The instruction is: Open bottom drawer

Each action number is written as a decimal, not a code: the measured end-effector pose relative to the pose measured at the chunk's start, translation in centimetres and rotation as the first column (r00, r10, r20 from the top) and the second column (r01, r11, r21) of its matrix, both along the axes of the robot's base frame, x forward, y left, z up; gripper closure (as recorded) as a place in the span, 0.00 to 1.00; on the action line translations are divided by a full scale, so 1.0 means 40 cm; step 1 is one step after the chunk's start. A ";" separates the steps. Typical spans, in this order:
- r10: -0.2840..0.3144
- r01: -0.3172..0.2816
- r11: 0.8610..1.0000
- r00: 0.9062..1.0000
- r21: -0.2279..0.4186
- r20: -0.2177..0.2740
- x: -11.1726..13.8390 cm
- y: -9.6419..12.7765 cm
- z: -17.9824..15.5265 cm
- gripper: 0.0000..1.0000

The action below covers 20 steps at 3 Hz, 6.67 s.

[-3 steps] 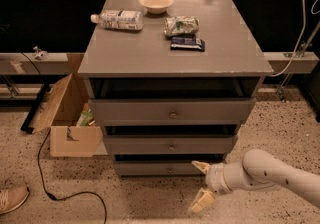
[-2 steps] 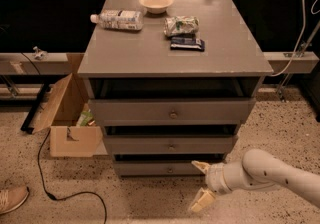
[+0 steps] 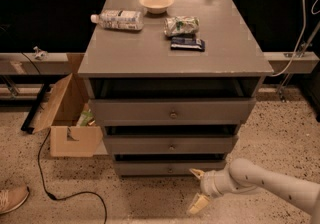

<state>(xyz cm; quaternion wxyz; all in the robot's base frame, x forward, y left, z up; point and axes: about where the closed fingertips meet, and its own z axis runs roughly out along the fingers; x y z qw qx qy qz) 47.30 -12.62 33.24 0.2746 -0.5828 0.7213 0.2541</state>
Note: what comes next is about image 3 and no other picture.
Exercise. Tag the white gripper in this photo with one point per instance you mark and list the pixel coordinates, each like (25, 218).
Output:
(210, 183)

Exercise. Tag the grey bottom drawer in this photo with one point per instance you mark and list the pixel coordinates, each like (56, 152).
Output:
(164, 168)

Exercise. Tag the grey drawer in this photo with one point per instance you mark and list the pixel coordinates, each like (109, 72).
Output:
(164, 168)
(169, 145)
(171, 112)

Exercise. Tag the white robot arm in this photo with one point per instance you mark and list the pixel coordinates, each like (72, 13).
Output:
(242, 176)

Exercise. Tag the grey middle drawer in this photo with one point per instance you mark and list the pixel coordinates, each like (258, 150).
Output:
(169, 145)

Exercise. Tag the grey drawer cabinet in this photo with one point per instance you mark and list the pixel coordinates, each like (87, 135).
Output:
(141, 65)

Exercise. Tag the grey top drawer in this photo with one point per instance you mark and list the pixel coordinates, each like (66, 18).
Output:
(171, 112)

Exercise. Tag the open cardboard box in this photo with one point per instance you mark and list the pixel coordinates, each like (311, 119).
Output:
(67, 100)

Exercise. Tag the green packet in box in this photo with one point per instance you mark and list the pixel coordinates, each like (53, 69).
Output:
(85, 117)

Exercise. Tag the dark blue snack packet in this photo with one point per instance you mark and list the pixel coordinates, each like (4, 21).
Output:
(185, 43)

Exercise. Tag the green white snack bag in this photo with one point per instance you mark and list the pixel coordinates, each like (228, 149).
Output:
(181, 25)

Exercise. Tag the black metal stand leg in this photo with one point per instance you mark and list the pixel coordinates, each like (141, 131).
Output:
(26, 126)

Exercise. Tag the clear plastic water bottle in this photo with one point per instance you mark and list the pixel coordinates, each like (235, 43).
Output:
(119, 20)

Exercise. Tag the beige sneaker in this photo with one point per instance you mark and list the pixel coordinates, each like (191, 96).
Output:
(12, 199)

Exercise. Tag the white ceramic bowl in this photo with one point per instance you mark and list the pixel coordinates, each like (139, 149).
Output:
(156, 6)

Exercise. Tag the small clear plastic object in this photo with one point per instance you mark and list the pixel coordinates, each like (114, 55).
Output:
(40, 54)

